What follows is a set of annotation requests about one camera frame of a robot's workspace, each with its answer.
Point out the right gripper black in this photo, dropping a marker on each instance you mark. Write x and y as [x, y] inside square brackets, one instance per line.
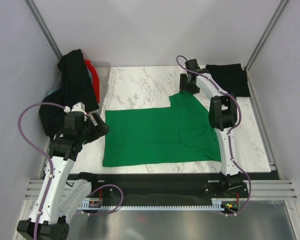
[183, 87]

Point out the red t shirt in bin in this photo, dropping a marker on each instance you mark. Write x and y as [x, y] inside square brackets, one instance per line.
[95, 79]

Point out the black t shirt in bin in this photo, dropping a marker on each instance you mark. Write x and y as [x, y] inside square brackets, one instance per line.
[52, 117]

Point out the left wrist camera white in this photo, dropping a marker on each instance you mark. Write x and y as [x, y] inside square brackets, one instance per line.
[78, 107]

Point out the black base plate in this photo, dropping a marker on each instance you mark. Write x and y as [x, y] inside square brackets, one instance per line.
[158, 189]

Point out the aluminium frame post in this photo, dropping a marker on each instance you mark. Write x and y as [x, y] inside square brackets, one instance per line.
[34, 10]
[267, 32]

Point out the white slotted cable duct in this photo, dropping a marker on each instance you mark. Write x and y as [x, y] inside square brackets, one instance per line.
[216, 205]

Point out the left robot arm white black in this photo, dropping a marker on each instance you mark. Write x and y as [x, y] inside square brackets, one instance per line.
[51, 216]

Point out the right aluminium frame post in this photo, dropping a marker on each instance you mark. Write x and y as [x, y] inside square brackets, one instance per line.
[267, 32]

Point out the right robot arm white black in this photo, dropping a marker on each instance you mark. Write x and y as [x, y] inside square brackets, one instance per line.
[224, 116]

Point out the left aluminium frame post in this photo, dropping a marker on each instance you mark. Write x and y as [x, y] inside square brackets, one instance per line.
[34, 10]

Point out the aluminium rail profile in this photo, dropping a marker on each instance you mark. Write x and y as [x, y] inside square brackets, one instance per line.
[262, 190]

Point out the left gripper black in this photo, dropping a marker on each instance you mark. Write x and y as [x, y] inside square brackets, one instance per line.
[99, 130]

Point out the clear plastic bin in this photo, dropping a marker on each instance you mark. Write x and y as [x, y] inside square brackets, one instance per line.
[103, 82]

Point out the folded black t shirt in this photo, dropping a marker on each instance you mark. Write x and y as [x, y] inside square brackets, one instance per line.
[231, 78]

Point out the green t shirt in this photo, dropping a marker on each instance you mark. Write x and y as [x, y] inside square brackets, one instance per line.
[178, 133]

